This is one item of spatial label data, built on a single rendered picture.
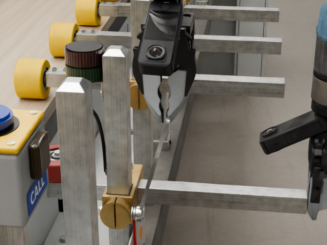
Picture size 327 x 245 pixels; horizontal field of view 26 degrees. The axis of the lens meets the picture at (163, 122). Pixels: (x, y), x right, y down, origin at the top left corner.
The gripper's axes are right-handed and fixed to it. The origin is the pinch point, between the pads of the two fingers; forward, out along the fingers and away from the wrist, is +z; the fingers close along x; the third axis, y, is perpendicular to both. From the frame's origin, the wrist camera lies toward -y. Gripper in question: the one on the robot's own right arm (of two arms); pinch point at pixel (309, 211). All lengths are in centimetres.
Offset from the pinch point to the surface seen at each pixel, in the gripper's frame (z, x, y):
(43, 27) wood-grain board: -7, 71, -65
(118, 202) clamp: -4.3, -8.0, -30.6
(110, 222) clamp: -0.7, -8.4, -31.9
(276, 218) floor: 83, 129, 3
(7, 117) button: -40, -55, -29
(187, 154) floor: 83, 177, -36
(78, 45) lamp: -28.6, -3.8, -36.8
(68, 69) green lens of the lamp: -25.5, -6.1, -37.9
